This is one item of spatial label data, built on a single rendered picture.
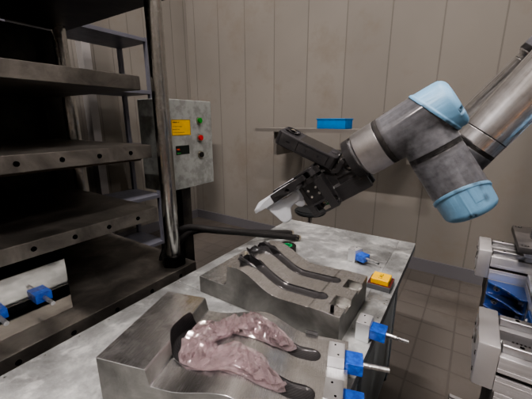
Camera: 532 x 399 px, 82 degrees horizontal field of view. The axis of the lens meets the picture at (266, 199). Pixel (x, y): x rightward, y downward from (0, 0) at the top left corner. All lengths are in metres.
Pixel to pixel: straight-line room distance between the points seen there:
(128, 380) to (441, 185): 0.67
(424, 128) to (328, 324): 0.58
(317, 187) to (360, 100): 2.68
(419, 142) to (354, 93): 2.74
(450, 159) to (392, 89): 2.64
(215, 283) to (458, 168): 0.81
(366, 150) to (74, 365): 0.83
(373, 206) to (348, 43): 1.57
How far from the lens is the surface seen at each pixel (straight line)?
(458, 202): 0.49
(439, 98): 0.48
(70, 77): 1.18
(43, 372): 0.99
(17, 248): 1.12
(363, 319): 0.93
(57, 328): 1.15
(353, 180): 0.53
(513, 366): 0.74
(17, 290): 1.15
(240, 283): 0.99
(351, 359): 0.79
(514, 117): 0.61
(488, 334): 0.75
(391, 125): 0.49
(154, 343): 0.77
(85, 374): 0.93
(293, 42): 3.56
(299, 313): 0.91
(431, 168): 0.49
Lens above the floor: 1.38
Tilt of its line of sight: 14 degrees down
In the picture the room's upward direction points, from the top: straight up
